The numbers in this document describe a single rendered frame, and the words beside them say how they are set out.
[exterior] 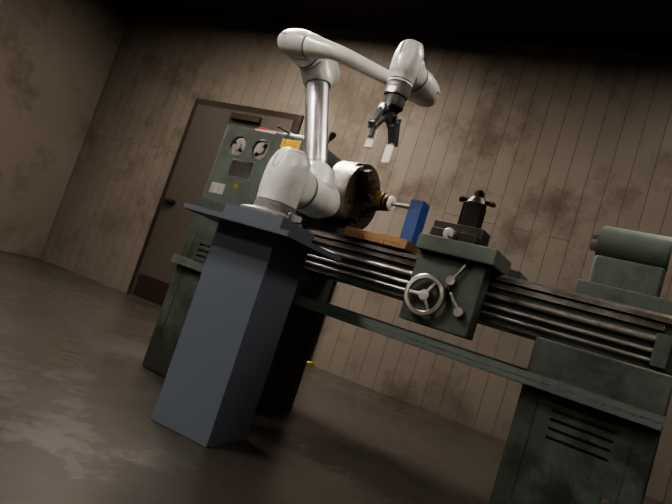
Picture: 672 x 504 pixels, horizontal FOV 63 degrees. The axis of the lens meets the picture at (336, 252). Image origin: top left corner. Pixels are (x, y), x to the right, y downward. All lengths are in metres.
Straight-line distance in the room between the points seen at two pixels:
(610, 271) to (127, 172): 5.30
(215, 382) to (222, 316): 0.22
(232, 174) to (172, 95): 3.80
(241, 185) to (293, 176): 0.70
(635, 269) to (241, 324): 1.34
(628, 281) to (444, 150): 2.92
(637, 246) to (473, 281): 0.56
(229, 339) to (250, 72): 4.36
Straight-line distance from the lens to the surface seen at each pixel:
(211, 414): 1.91
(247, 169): 2.65
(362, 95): 5.23
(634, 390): 1.89
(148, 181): 6.20
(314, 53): 2.26
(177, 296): 2.73
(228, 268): 1.92
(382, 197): 2.47
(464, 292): 1.98
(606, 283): 2.09
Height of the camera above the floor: 0.59
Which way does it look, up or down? 5 degrees up
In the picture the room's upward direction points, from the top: 18 degrees clockwise
